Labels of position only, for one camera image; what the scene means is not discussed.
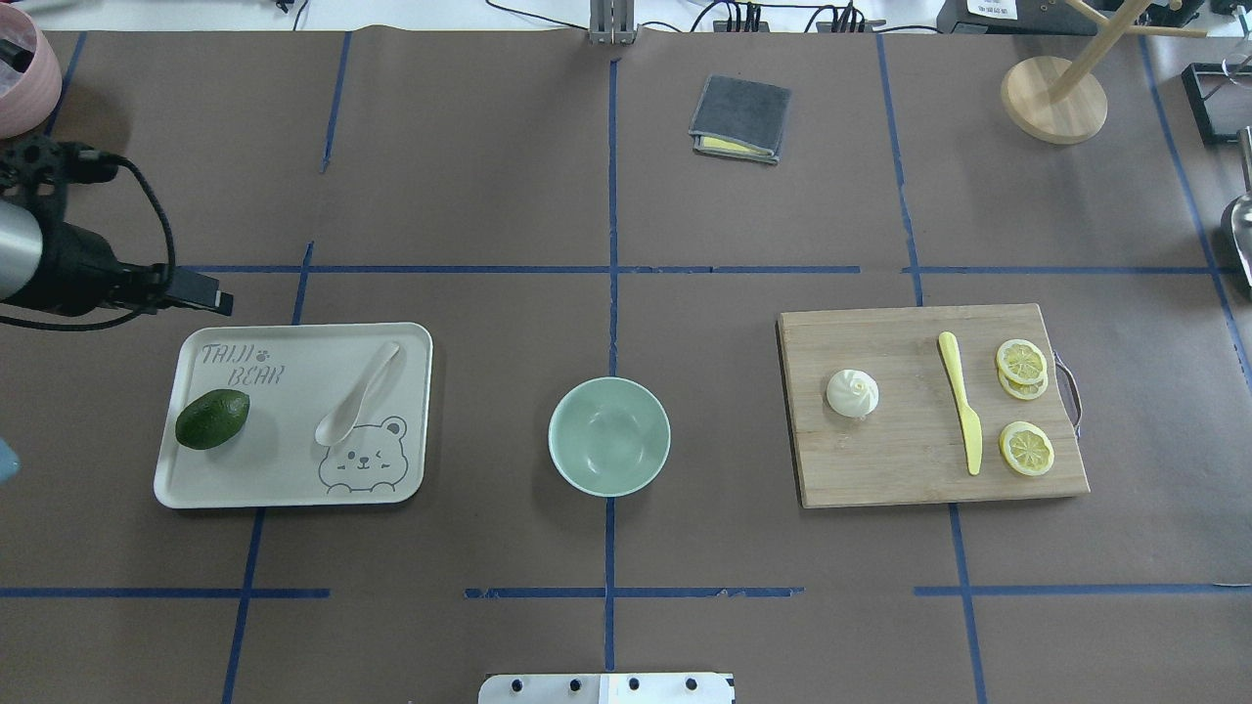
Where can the metal board handle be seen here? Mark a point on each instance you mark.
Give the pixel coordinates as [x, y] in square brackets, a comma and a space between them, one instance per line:
[1068, 385]

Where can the yellow plastic knife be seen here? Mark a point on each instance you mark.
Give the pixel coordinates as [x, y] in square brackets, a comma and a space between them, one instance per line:
[969, 420]

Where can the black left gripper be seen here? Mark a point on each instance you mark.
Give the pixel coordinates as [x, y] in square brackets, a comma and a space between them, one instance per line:
[80, 260]

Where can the lemon slice single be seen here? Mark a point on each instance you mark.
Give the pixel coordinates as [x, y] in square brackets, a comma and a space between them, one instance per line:
[1026, 449]

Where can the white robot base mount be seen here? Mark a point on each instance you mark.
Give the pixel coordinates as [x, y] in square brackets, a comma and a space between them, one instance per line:
[664, 687]

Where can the beige bear tray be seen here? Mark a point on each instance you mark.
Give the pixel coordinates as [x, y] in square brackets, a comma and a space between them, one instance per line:
[293, 376]

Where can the pink ice bowl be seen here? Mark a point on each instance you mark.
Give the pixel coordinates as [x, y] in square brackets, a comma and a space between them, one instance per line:
[28, 97]

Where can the grey folded cloth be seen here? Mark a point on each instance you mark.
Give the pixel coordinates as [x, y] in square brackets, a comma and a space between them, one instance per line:
[740, 119]

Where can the black glass rack tray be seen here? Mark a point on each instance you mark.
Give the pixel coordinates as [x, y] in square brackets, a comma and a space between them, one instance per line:
[1220, 99]

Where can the aluminium camera post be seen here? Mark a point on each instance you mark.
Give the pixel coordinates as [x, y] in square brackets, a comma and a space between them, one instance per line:
[612, 22]

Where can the white ceramic spoon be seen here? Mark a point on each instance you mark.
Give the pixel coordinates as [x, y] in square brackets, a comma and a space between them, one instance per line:
[339, 421]

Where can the lemon slice under upper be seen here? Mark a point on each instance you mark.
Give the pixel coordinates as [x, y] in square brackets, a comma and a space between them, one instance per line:
[1024, 392]

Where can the green avocado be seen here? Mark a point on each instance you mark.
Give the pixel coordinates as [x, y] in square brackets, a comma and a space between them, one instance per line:
[213, 419]

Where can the white steamed bun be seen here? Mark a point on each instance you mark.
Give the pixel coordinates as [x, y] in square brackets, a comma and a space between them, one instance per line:
[852, 393]

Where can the steel scoop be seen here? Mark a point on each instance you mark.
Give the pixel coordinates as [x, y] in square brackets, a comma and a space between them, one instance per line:
[1237, 215]

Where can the green bowl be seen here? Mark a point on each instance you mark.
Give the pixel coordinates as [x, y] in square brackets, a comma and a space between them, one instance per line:
[609, 437]

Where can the wooden mug tree stand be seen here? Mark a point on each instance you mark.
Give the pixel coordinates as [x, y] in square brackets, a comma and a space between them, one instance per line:
[1060, 101]

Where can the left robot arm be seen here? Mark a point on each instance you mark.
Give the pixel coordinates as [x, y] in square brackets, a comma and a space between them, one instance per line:
[53, 267]

